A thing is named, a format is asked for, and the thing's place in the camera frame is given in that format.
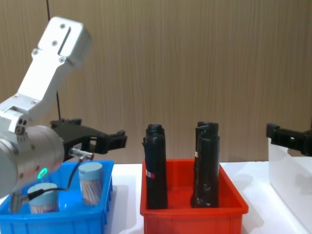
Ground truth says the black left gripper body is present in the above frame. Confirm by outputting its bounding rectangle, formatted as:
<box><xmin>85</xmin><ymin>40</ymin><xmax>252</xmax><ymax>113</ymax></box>
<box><xmin>50</xmin><ymin>118</ymin><xmax>101</xmax><ymax>150</ymax></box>

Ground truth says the white plastic bin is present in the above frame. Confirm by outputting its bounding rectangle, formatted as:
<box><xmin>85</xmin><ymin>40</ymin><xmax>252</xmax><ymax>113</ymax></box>
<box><xmin>267</xmin><ymin>136</ymin><xmax>312</xmax><ymax>234</ymax></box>

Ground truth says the toothpick jar with blue lid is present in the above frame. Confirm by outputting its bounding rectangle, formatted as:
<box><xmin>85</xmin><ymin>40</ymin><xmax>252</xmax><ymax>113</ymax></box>
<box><xmin>27</xmin><ymin>182</ymin><xmax>60</xmax><ymax>215</ymax></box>
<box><xmin>78</xmin><ymin>162</ymin><xmax>103</xmax><ymax>206</ymax></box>

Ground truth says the black bottle with round cap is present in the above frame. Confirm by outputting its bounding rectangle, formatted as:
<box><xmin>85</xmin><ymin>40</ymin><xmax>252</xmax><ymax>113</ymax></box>
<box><xmin>142</xmin><ymin>123</ymin><xmax>169</xmax><ymax>210</ymax></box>

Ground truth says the black bottle with wrinkled wrap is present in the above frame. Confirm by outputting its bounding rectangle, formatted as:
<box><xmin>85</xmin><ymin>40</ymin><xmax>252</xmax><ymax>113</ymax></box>
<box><xmin>190</xmin><ymin>121</ymin><xmax>221</xmax><ymax>209</ymax></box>

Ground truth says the blue plastic bin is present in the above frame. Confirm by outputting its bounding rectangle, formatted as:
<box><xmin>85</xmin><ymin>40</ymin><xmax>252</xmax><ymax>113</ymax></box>
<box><xmin>0</xmin><ymin>159</ymin><xmax>115</xmax><ymax>234</ymax></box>

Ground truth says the red plastic bin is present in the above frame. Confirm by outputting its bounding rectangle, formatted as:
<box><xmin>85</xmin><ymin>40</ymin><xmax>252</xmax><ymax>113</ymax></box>
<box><xmin>139</xmin><ymin>158</ymin><xmax>250</xmax><ymax>234</ymax></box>

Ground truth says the dark hanging cable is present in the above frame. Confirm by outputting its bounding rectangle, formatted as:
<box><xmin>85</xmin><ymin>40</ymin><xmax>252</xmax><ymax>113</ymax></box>
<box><xmin>45</xmin><ymin>0</ymin><xmax>62</xmax><ymax>121</ymax></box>

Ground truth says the thin dark gripper cable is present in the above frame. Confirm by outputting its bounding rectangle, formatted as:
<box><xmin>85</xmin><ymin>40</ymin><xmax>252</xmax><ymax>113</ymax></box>
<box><xmin>9</xmin><ymin>148</ymin><xmax>95</xmax><ymax>213</ymax></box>

